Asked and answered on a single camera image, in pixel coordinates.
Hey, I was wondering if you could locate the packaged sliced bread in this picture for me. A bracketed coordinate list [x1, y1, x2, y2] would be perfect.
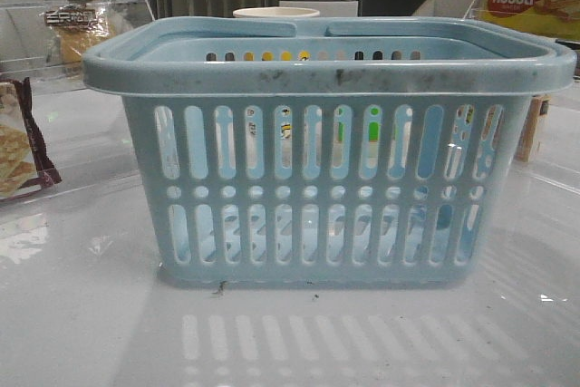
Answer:
[43, 5, 116, 65]

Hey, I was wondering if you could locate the light blue plastic basket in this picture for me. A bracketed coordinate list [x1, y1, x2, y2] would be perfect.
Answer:
[82, 16, 576, 287]

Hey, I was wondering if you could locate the beige tissue box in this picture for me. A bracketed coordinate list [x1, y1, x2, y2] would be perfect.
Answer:
[514, 94, 551, 162]

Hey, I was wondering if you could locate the white paper cup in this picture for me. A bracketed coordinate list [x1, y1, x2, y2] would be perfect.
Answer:
[233, 6, 320, 19]

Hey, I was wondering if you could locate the brown cracker package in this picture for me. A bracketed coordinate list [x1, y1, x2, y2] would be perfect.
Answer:
[1, 79, 62, 203]

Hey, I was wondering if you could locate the clear acrylic shelf left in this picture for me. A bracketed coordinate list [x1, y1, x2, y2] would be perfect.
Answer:
[1, 0, 153, 94]

